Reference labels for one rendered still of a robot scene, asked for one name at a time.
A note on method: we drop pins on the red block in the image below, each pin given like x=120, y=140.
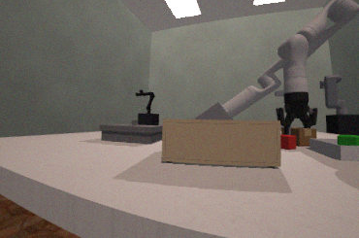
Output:
x=288, y=142

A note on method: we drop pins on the green block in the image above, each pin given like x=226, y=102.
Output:
x=348, y=140

